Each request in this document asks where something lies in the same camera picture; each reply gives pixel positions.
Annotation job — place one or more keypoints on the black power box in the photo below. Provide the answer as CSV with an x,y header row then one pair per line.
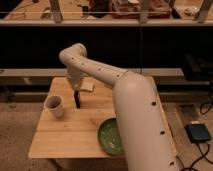
x,y
198,133

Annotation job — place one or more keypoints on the wooden folding table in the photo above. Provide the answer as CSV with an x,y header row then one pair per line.
x,y
75,134

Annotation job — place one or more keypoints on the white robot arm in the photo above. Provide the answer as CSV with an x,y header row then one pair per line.
x,y
144,135

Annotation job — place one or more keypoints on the black eraser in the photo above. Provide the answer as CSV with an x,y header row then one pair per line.
x,y
77,99

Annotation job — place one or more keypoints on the green plate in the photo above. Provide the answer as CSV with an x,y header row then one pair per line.
x,y
109,138

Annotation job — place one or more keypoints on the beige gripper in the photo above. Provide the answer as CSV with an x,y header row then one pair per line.
x,y
75,84

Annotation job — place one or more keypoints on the wooden shelf rack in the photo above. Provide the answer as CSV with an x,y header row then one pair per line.
x,y
107,12

